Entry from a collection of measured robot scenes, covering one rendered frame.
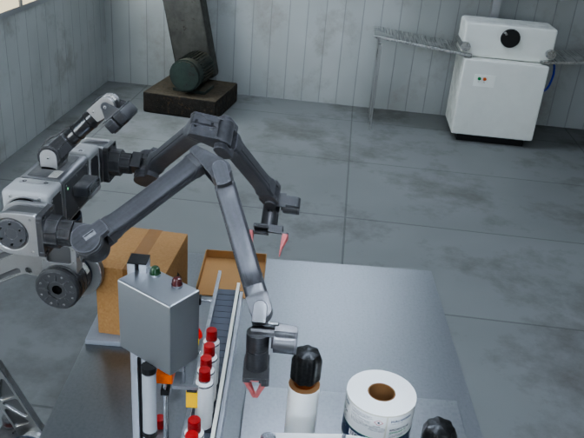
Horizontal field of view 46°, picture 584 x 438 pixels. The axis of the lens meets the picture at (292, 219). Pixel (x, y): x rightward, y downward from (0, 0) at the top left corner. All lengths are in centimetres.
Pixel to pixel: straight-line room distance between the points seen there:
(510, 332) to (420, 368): 191
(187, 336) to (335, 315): 116
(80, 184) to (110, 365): 66
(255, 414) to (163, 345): 62
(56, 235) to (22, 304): 246
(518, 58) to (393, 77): 146
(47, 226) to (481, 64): 579
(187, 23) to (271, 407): 599
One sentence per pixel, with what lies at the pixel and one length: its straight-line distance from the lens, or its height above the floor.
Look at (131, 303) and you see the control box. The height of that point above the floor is 143.
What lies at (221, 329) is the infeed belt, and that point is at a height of 88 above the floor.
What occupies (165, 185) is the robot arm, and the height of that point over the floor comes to 158.
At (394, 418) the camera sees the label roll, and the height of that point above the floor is 102.
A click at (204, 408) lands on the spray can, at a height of 97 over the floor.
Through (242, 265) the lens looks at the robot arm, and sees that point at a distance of 176.
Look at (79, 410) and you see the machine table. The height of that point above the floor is 83.
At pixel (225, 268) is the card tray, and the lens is 294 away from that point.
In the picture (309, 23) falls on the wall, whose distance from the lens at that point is 793.
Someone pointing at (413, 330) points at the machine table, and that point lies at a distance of 269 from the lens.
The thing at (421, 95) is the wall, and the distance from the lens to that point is 812.
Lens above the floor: 233
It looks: 26 degrees down
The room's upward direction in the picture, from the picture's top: 5 degrees clockwise
